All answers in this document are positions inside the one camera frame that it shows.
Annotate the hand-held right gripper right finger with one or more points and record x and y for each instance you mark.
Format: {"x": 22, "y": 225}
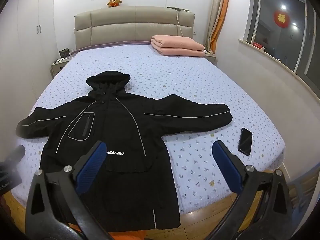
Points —
{"x": 225, "y": 162}

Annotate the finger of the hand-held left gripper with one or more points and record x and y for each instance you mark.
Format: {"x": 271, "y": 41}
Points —
{"x": 16, "y": 153}

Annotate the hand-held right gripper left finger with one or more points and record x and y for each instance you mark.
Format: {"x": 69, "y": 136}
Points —
{"x": 92, "y": 165}

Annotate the black hooded jacket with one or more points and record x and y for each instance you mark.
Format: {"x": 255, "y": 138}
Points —
{"x": 120, "y": 130}

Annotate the black smartphone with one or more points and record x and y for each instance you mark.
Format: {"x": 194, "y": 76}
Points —
{"x": 245, "y": 141}

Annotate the orange cloth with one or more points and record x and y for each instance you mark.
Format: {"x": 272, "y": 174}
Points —
{"x": 127, "y": 236}

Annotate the beige nightstand with bag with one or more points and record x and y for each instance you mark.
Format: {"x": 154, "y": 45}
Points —
{"x": 58, "y": 67}

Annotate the bed with floral quilted sheet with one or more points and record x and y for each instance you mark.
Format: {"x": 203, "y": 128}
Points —
{"x": 175, "y": 80}

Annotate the beige nightstand by curtain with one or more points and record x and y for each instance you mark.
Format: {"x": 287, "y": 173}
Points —
{"x": 211, "y": 58}

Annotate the white wardrobe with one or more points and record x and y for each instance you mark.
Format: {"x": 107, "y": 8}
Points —
{"x": 25, "y": 42}

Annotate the dark patterned pouch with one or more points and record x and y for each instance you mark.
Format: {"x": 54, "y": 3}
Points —
{"x": 64, "y": 53}

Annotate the white windowsill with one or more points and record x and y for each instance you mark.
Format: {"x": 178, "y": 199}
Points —
{"x": 275, "y": 60}

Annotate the small red box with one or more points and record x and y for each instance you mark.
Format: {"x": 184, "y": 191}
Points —
{"x": 258, "y": 46}

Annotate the folded pink blanket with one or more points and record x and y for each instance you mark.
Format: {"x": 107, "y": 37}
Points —
{"x": 177, "y": 45}

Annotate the window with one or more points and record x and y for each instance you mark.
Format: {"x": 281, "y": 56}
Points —
{"x": 300, "y": 42}

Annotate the beige padded headboard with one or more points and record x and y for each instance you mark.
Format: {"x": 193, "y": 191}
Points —
{"x": 130, "y": 27}

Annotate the beige and orange curtain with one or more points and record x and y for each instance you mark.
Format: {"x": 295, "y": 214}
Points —
{"x": 218, "y": 12}

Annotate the round red window sticker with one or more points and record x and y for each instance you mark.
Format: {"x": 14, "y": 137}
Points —
{"x": 281, "y": 18}

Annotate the brown plush toy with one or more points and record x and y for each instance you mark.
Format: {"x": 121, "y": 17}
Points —
{"x": 114, "y": 2}

